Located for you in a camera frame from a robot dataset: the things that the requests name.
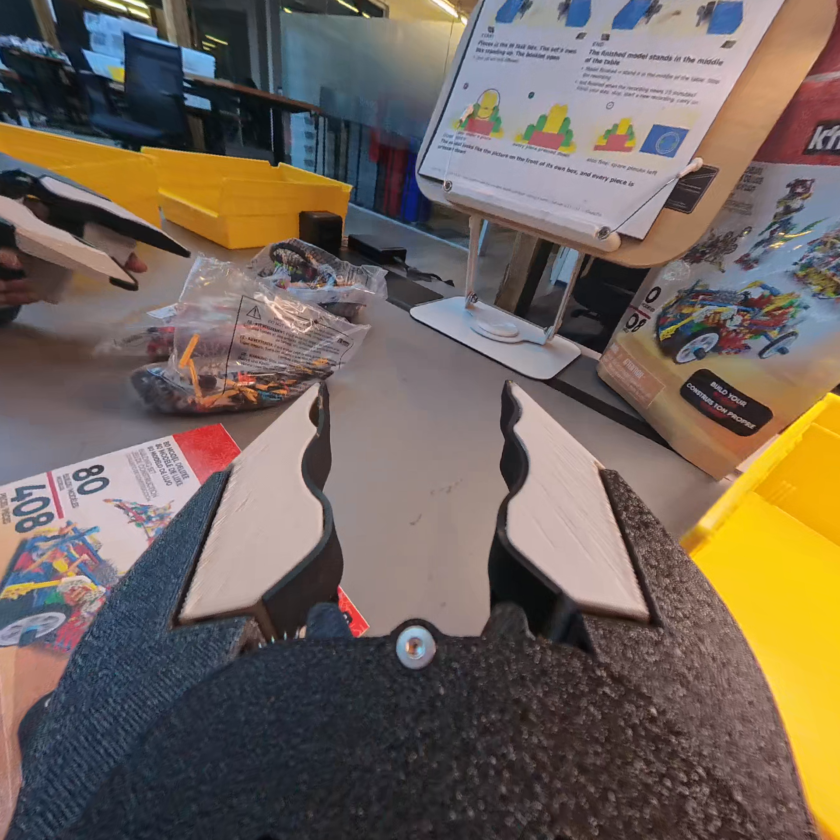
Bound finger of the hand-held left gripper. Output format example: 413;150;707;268
39;174;193;263
0;196;141;293

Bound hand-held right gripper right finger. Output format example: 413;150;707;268
489;379;652;654

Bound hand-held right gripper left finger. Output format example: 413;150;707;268
177;381;345;641

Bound yellow plastic bin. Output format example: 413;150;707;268
681;394;840;840
0;121;163;228
141;147;353;251

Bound colourful instruction booklet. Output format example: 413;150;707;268
0;423;370;798

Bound toy building set pouch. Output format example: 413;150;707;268
597;20;840;481

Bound grey desk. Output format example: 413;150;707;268
0;141;729;657

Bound wooden background desk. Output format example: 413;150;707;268
184;72;322;166

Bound person's left hand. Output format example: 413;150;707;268
0;248;32;311

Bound black office chair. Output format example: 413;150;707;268
571;255;652;357
82;33;193;151

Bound stack of white boxes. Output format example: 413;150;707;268
82;10;219;81

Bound large clear bag of pieces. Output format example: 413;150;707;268
98;255;373;416

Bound small black power bank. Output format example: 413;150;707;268
298;210;344;256

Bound stack of pale storage crates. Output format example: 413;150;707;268
289;112;370;177

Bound small clear bag of pieces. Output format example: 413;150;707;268
252;238;389;317

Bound black power adapter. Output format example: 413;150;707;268
346;234;408;265

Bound stack of coloured crates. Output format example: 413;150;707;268
367;128;429;219

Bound printed instruction sheet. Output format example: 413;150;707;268
418;0;785;242

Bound wooden document stand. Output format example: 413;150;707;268
410;0;840;382

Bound black adapter cable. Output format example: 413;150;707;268
387;258;455;284

